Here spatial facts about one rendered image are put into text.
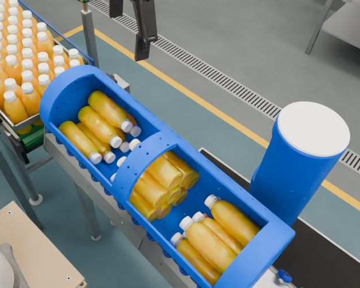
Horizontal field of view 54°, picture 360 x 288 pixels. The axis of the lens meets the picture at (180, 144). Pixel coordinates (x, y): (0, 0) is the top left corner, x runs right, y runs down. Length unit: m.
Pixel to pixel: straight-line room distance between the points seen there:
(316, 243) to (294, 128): 0.98
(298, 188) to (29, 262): 1.04
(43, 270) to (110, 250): 1.16
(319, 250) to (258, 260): 1.36
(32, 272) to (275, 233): 0.64
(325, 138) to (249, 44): 2.25
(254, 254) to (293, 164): 0.61
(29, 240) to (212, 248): 0.51
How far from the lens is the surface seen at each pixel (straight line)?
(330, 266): 2.23
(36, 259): 1.09
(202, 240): 1.00
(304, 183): 1.53
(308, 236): 2.25
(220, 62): 3.32
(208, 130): 2.71
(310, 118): 1.50
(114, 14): 0.85
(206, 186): 1.20
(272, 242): 0.93
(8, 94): 1.46
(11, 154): 2.03
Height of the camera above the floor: 2.05
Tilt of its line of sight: 52 degrees down
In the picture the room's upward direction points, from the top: 6 degrees clockwise
